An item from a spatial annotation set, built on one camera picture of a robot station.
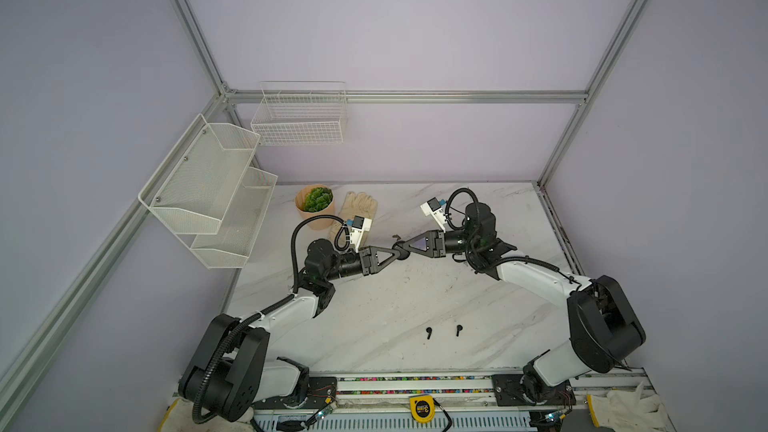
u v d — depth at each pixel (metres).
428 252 0.70
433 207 0.72
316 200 1.01
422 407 0.70
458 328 0.84
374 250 0.70
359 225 0.72
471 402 0.73
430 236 0.70
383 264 0.71
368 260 0.68
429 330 0.84
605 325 0.44
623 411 0.70
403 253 0.73
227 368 0.41
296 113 0.96
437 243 0.70
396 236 1.04
